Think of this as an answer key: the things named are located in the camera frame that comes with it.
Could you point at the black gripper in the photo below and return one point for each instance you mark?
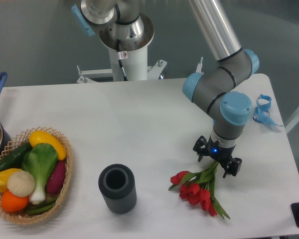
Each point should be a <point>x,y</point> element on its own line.
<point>222,155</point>

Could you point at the red tulip bouquet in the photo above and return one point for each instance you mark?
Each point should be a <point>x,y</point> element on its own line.
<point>198,188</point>

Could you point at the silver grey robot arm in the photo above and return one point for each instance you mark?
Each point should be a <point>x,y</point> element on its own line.
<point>126,33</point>

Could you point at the blue knotted ribbon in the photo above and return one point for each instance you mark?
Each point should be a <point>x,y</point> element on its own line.
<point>261,113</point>

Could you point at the dark grey ribbed vase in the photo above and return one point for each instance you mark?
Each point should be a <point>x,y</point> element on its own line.
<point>117,186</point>

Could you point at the purple sweet potato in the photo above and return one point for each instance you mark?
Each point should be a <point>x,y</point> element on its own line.
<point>56,180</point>

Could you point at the green bok choy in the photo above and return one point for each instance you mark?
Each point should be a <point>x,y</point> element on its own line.
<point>40,163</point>

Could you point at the green bean pod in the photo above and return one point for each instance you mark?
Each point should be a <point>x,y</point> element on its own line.
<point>41,208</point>

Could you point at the woven bamboo basket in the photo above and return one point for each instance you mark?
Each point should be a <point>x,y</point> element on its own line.
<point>33,135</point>

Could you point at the cream white garlic bulb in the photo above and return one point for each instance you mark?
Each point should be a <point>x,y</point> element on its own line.
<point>21,183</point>

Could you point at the dark green cucumber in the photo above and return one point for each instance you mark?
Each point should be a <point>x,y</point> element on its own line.
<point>15,157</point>

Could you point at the orange fruit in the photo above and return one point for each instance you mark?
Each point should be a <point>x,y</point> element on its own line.
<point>11,203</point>

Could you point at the yellow bell pepper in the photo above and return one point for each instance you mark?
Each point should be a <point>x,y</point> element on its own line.
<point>4,176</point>

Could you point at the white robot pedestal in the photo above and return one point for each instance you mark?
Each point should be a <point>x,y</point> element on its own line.
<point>125,66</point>

